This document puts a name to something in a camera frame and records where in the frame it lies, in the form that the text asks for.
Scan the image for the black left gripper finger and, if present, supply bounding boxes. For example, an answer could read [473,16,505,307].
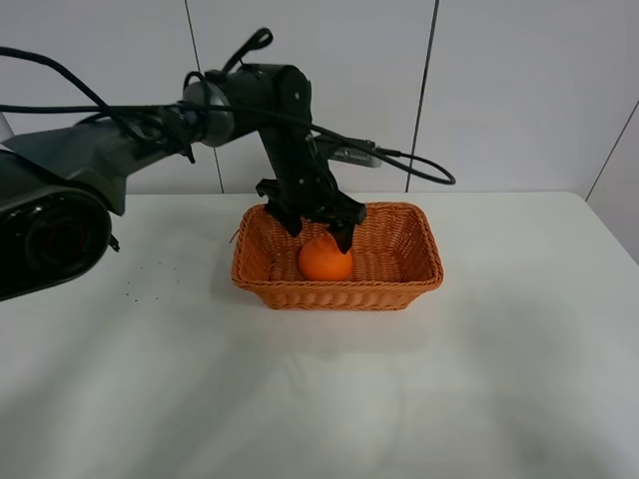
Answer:
[326,221,355,254]
[269,202,303,238]

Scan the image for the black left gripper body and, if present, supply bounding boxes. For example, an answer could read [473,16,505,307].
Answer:
[257,126,366,224]

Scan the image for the orange fruit with stem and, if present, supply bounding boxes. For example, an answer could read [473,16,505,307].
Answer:
[298,234,353,281]

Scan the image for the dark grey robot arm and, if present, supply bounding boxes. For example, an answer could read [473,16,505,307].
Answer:
[1,64,366,299]

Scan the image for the orange woven wicker basket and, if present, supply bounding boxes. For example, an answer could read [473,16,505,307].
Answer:
[231,202,444,311]

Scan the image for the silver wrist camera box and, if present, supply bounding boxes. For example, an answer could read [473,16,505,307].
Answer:
[314,135,382,169]

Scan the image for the black cable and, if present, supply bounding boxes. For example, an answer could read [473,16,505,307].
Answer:
[0,28,457,186]

